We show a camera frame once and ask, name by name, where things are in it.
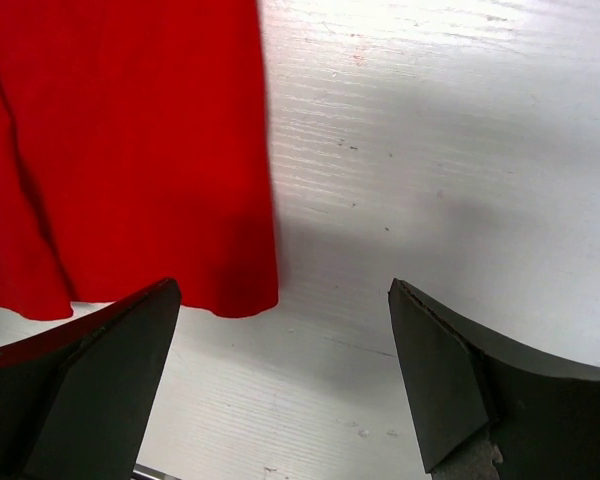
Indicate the red t shirt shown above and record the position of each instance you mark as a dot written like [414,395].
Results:
[133,147]

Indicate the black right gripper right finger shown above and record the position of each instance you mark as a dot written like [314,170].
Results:
[485,406]

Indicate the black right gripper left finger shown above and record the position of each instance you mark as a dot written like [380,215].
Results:
[75,400]

